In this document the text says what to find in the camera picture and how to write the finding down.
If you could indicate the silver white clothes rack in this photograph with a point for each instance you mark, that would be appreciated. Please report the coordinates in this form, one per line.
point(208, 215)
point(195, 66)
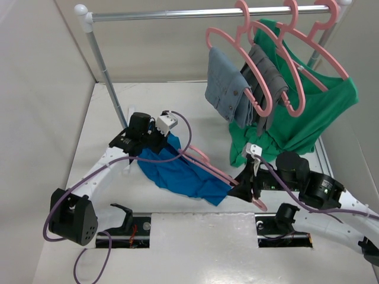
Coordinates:
point(249, 26)

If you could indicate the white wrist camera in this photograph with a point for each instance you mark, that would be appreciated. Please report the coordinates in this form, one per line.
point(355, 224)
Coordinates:
point(165, 122)
point(251, 150)

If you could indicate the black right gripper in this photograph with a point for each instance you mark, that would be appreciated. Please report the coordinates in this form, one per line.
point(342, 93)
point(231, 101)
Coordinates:
point(244, 178)

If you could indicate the blue t shirt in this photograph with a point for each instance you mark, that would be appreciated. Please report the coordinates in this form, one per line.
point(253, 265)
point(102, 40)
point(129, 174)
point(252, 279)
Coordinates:
point(183, 177)

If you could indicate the pink plastic hanger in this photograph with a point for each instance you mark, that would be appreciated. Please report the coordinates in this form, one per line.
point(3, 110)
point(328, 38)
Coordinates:
point(197, 157)

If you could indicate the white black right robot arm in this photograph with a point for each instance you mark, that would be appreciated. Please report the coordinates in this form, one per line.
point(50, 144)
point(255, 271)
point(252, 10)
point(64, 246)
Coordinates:
point(306, 202)

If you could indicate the green t shirt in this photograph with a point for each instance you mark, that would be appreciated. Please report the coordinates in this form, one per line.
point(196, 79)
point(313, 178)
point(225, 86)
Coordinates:
point(288, 133)

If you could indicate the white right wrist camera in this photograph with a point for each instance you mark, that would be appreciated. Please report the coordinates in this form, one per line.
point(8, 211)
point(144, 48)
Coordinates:
point(251, 150)

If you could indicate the folded blue denim jeans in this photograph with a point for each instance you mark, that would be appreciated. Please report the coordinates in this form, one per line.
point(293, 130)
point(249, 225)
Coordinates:
point(226, 89)

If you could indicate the grey folded garment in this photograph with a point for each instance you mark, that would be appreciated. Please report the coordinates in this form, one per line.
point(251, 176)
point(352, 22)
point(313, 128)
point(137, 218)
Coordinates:
point(274, 81)

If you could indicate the pink hanger with green shirt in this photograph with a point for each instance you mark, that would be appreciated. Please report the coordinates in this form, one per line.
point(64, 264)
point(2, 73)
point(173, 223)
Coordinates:
point(334, 11)

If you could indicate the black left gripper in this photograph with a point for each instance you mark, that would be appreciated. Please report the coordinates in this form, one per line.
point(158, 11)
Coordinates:
point(163, 141)

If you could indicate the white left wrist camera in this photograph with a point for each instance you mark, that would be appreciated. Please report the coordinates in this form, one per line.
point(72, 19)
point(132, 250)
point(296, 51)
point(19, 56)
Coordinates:
point(165, 122)

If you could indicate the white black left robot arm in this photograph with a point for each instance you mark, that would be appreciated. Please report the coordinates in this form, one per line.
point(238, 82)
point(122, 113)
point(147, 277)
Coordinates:
point(75, 212)

